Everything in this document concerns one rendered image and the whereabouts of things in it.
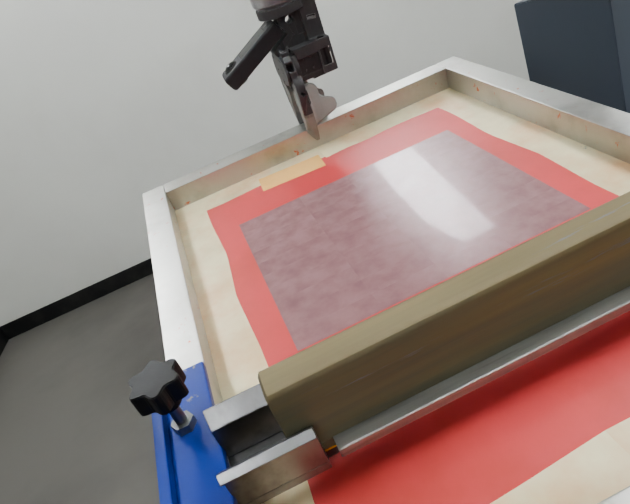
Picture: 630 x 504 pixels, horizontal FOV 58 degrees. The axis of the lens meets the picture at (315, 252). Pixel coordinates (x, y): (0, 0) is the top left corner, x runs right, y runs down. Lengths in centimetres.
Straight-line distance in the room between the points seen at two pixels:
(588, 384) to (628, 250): 11
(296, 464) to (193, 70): 372
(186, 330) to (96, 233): 365
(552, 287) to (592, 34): 70
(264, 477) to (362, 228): 37
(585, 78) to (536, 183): 44
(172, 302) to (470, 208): 36
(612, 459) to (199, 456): 29
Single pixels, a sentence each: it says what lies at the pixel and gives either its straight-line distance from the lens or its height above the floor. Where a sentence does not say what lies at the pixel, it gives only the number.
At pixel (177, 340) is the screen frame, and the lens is 60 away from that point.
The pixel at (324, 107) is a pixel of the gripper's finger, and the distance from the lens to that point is 93.
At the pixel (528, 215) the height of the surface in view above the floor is 106.
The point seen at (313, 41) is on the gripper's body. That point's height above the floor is 128.
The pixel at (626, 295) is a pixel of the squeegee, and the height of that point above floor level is 107.
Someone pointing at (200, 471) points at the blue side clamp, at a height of 108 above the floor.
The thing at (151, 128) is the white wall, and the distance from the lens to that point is 406.
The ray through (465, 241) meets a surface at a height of 106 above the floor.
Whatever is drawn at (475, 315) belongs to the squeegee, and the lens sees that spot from 42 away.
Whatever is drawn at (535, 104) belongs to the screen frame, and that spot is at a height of 112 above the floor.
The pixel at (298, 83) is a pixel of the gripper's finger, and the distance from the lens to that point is 89.
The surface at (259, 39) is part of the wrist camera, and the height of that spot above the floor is 132.
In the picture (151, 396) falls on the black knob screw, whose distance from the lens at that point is 44.
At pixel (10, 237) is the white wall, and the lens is 433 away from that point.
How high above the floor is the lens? 135
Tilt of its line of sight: 23 degrees down
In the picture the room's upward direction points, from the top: 23 degrees counter-clockwise
